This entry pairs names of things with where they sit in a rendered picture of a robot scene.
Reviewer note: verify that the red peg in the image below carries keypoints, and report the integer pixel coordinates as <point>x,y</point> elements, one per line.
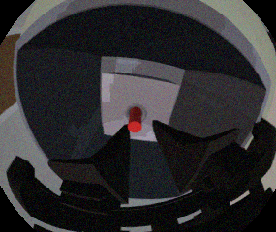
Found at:
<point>134,124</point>

